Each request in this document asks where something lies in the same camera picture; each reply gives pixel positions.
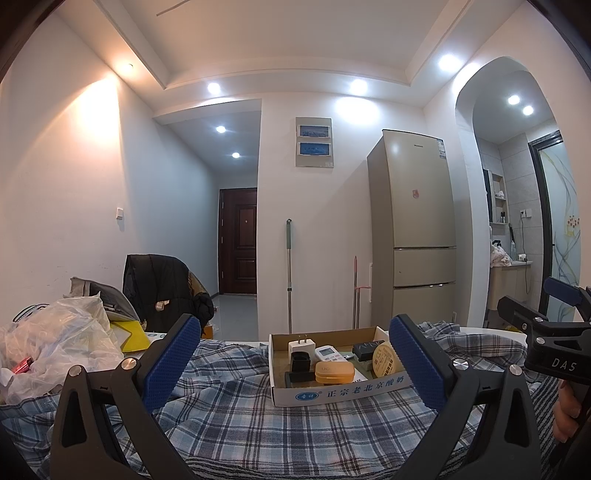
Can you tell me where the shallow cardboard box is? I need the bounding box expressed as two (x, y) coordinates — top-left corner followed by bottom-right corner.
(269, 326), (409, 407)

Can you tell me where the orange soap box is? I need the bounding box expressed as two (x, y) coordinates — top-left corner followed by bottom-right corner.
(315, 361), (355, 385)

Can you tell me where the dark brown door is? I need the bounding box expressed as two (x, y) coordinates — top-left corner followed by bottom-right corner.
(218, 188), (258, 296)

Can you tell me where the grey electrical panel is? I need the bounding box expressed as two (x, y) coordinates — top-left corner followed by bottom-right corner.
(295, 117), (334, 169)

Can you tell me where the wall niche shelf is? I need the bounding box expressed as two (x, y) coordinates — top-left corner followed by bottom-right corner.
(489, 173), (509, 224)

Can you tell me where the black printed box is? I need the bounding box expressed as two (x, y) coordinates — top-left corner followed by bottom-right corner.
(352, 340), (386, 361)

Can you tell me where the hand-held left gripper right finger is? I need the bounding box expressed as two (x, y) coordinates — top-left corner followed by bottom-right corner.
(388, 313), (541, 480)

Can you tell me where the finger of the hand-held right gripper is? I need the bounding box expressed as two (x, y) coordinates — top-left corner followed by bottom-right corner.
(498, 295), (591, 340)
(544, 276), (591, 309)

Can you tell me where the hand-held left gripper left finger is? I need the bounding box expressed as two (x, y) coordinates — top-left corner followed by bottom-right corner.
(50, 313), (202, 480)

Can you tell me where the grey bag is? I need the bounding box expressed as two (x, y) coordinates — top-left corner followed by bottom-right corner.
(70, 277), (139, 324)

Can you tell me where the pink bag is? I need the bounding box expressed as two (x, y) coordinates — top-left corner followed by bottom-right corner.
(489, 240), (512, 267)

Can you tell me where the mop handle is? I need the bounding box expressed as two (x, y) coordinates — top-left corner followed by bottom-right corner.
(285, 219), (293, 334)

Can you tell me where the beige refrigerator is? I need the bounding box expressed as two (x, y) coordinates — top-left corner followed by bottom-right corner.
(367, 129), (458, 326)

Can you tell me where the white plastic bag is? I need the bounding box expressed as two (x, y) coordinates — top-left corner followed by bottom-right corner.
(0, 295), (123, 407)

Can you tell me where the person's right hand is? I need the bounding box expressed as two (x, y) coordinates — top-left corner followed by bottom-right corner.
(553, 379), (587, 443)

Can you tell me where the round yellow tin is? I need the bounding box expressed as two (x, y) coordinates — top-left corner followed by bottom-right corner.
(372, 344), (402, 377)

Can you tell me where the white charger plug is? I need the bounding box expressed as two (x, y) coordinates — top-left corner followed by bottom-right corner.
(288, 336), (316, 358)

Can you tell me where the yellow folder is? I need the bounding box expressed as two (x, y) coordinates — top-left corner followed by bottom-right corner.
(111, 320), (151, 355)

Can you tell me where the flower print glass door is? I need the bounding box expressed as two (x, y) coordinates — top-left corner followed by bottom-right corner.
(529, 130), (580, 324)

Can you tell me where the black jacket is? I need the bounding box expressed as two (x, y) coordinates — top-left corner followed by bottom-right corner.
(123, 254), (215, 333)

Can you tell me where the blue plaid blanket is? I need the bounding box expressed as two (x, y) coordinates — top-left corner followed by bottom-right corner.
(0, 320), (561, 480)

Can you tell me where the beige counter cabinet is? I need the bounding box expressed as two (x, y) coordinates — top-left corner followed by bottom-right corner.
(489, 261), (534, 324)

